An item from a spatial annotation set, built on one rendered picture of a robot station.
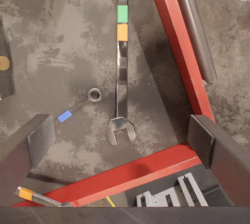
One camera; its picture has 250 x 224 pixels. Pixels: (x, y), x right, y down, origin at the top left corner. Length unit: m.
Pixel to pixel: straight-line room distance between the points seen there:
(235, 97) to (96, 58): 1.25
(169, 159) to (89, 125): 0.13
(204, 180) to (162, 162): 0.93
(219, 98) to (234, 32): 0.42
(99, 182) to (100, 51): 0.19
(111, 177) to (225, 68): 1.15
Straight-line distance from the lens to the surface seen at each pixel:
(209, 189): 1.23
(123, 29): 0.24
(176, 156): 0.28
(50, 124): 0.17
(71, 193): 0.32
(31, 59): 0.28
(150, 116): 0.27
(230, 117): 1.45
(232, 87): 1.39
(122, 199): 1.20
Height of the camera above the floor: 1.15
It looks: 73 degrees down
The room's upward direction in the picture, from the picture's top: 178 degrees clockwise
